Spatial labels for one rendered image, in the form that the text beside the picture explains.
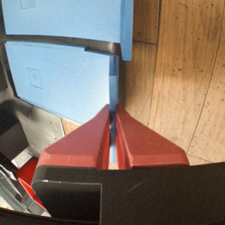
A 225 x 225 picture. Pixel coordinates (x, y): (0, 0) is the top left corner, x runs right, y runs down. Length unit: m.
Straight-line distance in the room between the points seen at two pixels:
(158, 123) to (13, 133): 0.27
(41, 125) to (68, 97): 0.14
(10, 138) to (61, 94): 0.21
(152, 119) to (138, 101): 0.02
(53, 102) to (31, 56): 0.05
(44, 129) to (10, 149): 0.10
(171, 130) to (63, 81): 0.10
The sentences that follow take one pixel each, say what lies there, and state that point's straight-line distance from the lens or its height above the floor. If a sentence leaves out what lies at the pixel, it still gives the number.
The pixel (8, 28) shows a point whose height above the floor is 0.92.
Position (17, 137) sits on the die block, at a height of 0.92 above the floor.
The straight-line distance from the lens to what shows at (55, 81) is 0.17.
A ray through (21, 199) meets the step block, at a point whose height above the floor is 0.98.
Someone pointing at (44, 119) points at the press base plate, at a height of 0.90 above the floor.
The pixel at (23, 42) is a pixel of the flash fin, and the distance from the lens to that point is 0.19.
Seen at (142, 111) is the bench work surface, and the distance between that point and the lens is 0.16.
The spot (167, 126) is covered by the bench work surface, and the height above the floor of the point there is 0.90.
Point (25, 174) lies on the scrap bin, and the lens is 0.40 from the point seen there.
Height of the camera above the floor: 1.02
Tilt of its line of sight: 44 degrees down
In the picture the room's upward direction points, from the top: 136 degrees counter-clockwise
